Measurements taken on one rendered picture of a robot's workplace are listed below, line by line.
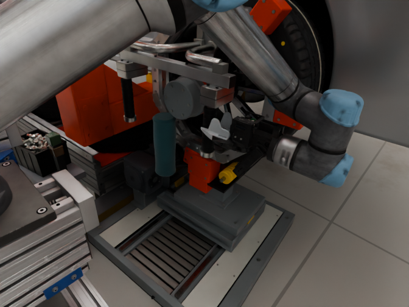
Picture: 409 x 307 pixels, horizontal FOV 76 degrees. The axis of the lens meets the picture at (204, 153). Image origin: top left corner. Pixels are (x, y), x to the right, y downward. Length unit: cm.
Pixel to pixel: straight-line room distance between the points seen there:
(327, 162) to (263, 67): 23
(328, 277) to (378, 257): 35
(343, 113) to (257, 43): 20
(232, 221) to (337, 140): 84
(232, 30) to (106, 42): 25
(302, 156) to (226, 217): 79
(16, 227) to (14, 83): 29
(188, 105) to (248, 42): 38
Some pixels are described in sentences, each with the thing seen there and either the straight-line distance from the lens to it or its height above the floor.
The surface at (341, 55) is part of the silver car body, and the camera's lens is 105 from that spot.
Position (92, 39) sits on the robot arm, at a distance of 28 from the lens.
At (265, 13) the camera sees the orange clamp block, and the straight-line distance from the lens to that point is 82.
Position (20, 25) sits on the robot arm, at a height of 112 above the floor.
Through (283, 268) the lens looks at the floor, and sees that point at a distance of 148.
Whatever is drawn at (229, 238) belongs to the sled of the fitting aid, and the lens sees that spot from 133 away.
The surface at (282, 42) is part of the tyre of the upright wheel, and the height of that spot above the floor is 103.
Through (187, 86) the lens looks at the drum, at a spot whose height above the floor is 90.
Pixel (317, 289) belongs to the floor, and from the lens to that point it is 147.
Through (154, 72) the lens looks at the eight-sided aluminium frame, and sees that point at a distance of 112.
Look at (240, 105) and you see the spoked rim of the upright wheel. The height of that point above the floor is 79.
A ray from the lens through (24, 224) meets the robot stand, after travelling 52.
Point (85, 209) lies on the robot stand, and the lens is 62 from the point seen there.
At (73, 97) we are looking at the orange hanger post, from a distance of 120.
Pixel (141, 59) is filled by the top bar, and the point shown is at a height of 96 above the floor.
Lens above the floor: 116
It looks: 32 degrees down
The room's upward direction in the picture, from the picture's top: 4 degrees clockwise
